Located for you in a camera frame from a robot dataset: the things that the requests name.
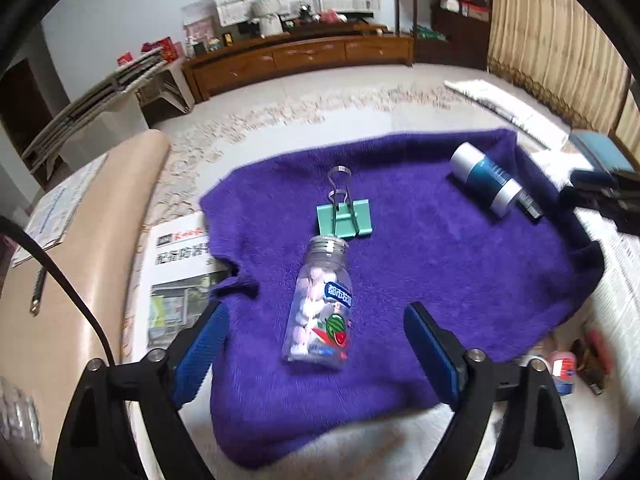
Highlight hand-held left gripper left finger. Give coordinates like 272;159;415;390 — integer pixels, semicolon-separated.
52;300;231;480

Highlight stack of folded cardboard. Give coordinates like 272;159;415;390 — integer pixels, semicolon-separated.
22;47;168;173

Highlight wooden tv cabinet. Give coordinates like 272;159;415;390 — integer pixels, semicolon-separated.
181;24;416;103

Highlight clear plastic bottle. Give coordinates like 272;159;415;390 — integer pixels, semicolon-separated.
0;377;43;448

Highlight dark wooden shelf unit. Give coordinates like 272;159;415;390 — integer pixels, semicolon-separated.
392;0;493;70

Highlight small red and white bottle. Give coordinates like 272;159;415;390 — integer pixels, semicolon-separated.
549;352;577;396

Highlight printed paper sheets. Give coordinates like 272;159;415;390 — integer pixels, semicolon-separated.
11;152;109;268

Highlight black cable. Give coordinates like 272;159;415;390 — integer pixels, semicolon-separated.
0;215;119;367

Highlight blue and silver tube bottle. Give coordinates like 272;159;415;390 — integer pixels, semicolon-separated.
449;142;545;220

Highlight white folded paper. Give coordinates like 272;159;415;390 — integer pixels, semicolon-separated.
443;80;571;150

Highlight dark pen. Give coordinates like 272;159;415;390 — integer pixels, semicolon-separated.
30;266;48;316

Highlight clear candy bottle silver cap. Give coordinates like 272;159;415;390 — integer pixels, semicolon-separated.
281;235;354;370

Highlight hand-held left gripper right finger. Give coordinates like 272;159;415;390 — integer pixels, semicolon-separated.
403;302;581;480

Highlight newspaper with photo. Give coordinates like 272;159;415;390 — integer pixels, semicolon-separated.
144;211;236;351

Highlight green binder clip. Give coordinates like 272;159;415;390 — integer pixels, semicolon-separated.
316;165;374;239

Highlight beige padded stool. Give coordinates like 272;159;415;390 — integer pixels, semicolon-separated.
0;130;172;466

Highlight blue box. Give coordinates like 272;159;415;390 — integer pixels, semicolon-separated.
569;131;632;173

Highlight purple towel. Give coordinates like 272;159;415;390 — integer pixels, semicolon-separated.
199;129;606;470

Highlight white side table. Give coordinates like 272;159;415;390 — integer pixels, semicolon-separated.
127;57;196;128

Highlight beige curtain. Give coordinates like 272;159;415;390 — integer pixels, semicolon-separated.
486;0;640;161

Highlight newspaper with dense text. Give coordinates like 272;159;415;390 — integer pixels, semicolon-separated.
575;207;640;441

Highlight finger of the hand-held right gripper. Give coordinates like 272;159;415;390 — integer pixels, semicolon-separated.
570;169;640;192
557;186;640;236

